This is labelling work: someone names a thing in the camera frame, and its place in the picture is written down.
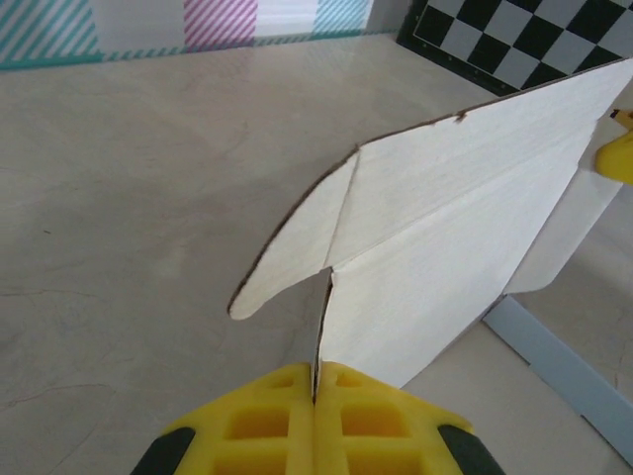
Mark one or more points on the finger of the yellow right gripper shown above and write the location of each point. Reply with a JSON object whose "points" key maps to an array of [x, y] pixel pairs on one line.
{"points": [[624, 118], [615, 161]]}

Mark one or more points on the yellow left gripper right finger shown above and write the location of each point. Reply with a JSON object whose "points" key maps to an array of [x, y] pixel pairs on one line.
{"points": [[376, 425]]}

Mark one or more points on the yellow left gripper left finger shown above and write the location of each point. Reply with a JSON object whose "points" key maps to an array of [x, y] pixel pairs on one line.
{"points": [[257, 425]]}

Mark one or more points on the white paper box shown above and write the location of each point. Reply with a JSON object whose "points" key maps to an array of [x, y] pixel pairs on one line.
{"points": [[445, 222]]}

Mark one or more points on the black and white checkerboard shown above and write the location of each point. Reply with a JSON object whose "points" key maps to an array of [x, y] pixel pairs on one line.
{"points": [[519, 39]]}

